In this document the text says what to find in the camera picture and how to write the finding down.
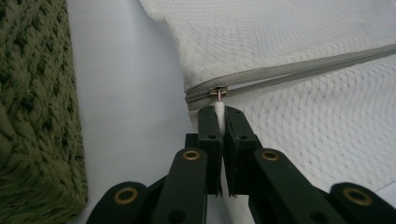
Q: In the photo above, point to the green woven basket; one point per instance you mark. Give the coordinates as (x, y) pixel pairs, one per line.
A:
(37, 109)

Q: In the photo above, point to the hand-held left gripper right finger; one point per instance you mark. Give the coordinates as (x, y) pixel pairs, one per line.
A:
(239, 143)

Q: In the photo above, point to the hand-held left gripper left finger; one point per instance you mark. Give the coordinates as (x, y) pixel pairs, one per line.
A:
(207, 140)

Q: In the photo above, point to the white board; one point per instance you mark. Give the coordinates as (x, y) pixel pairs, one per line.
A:
(124, 93)

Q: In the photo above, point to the white mesh laundry bag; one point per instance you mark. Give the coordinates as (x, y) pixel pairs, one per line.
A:
(295, 109)

